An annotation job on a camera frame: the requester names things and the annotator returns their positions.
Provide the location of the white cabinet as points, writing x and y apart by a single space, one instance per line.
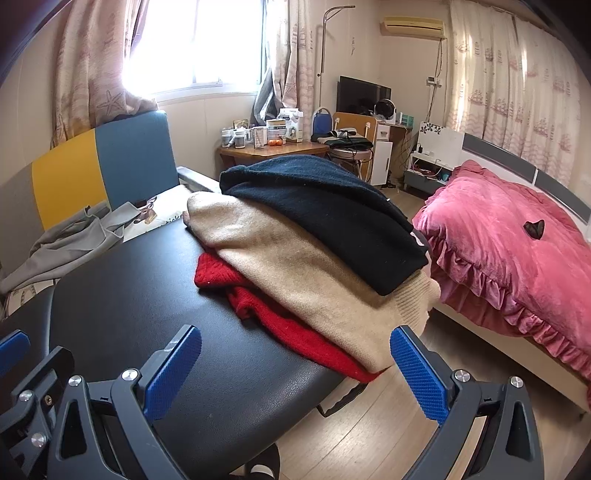
381 161

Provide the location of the grey hanging cloth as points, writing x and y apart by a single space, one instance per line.
265 101

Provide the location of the black padded table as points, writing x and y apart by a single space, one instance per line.
138 295

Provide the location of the black sweater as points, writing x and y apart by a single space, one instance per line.
323 217

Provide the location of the bright window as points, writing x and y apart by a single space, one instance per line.
198 41

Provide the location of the deer print cushion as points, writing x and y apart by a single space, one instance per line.
171 207

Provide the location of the white round fan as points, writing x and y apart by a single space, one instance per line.
383 110

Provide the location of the starfish print curtain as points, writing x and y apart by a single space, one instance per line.
92 69

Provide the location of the wooden desk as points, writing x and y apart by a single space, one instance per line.
277 150

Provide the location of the narrow ship print curtain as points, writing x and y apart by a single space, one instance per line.
295 69

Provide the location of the pink ruffled quilt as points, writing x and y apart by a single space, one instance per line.
498 249

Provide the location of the wooden chair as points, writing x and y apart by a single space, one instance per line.
364 161

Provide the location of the geometric print cushion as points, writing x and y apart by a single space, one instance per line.
27 290

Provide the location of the black television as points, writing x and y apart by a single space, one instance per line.
360 94

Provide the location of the metal pole stand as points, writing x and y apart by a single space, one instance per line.
322 55

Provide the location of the small black object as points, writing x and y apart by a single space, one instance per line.
534 229

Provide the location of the red sweater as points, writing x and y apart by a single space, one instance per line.
286 327

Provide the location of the white wall controller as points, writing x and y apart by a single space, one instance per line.
434 81

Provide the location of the wide ship print curtain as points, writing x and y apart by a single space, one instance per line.
508 83

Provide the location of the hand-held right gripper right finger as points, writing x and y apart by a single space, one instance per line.
418 381

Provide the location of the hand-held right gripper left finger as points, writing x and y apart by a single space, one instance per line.
173 374

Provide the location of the beige sweater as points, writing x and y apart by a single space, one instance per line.
300 286

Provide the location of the blue chair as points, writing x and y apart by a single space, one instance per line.
322 123

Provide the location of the grey yellow blue sofa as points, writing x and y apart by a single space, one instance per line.
129 152

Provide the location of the round metal stool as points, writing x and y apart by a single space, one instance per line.
348 153

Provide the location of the white air conditioner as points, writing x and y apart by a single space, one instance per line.
411 26

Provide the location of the white flower decal nightstand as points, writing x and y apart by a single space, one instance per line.
438 138

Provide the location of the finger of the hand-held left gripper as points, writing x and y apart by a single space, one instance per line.
14 346
46 369

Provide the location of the dark clothes pile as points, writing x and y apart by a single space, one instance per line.
341 140

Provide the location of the grey blanket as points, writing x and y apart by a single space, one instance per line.
69 240

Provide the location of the group of jars and boxes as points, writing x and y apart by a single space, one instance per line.
286 127

